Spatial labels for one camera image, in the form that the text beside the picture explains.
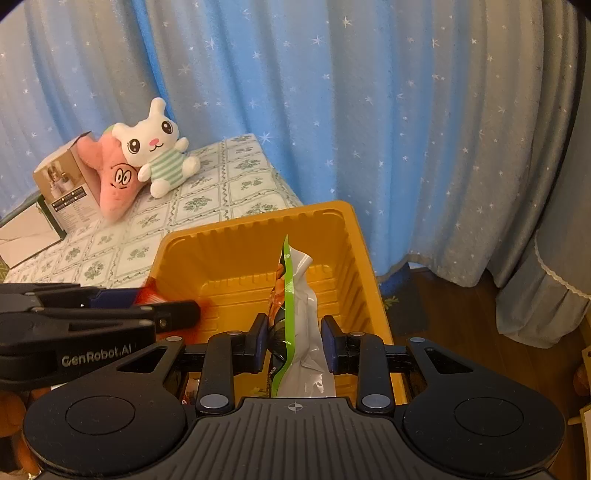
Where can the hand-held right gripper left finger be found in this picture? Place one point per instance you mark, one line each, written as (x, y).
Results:
(263, 344)

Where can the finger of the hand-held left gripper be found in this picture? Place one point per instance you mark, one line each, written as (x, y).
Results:
(111, 297)
(175, 314)

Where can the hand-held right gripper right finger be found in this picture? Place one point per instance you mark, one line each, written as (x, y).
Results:
(328, 344)

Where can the large red snack packet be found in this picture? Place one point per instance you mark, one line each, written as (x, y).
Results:
(147, 295)

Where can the green edged snack bag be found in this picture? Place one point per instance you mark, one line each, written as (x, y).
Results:
(300, 295)

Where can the orange plastic tray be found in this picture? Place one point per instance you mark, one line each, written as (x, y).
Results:
(231, 258)

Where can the person's left hand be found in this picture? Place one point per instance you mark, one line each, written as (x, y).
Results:
(14, 443)

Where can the dark floor mat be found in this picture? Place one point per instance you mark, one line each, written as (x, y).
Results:
(411, 304)

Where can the green chevron cushion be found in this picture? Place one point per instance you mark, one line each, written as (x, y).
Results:
(3, 272)

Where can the white rectangular box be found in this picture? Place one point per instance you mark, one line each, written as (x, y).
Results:
(23, 235)

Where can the beige product box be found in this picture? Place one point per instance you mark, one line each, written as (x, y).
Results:
(74, 194)

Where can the pink plush toy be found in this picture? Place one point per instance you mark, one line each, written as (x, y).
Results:
(113, 180)

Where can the floral tablecloth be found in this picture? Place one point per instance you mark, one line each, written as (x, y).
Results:
(207, 184)

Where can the white rabbit plush toy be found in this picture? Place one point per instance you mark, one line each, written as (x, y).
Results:
(152, 143)

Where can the lace trimmed grey curtain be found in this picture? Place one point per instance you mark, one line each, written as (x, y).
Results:
(545, 300)

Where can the blue star curtain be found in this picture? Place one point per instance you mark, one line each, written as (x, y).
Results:
(346, 115)

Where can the light wooden furniture piece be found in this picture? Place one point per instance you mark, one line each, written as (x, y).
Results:
(582, 383)

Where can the plain grey curtain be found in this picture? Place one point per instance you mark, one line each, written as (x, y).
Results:
(554, 138)

